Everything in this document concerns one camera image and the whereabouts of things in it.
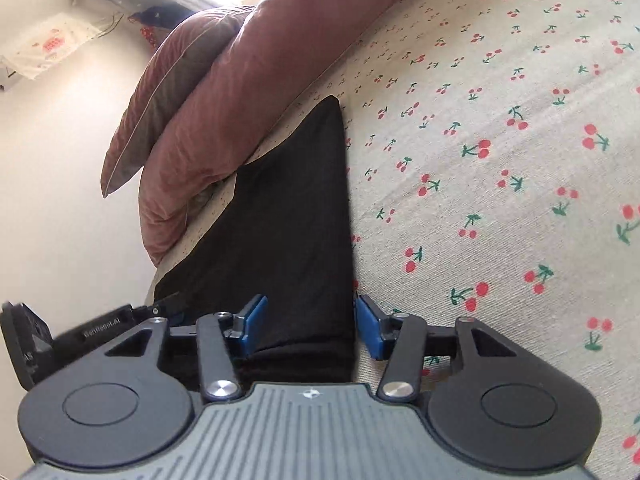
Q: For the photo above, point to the white red-printed wall hanging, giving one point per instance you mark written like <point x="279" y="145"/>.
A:
<point x="55" y="45"/>

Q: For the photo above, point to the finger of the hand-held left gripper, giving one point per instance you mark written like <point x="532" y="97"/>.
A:
<point x="164" y="304"/>

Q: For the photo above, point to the pink and grey pillow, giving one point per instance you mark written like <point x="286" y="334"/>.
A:
<point x="165" y="90"/>

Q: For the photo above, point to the black pants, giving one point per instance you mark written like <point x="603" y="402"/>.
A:
<point x="290" y="230"/>

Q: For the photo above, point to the hanging red dotted clothes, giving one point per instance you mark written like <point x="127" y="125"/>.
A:
<point x="155" y="22"/>

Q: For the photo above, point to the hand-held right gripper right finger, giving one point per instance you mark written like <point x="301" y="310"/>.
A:
<point x="369" y="327"/>

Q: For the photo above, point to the cherry print bed sheet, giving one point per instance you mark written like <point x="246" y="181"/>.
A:
<point x="475" y="160"/>

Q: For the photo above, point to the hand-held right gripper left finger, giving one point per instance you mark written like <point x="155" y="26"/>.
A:
<point x="254" y="325"/>

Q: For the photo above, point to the pink duvet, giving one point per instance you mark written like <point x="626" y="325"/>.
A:
<point x="250" y="90"/>

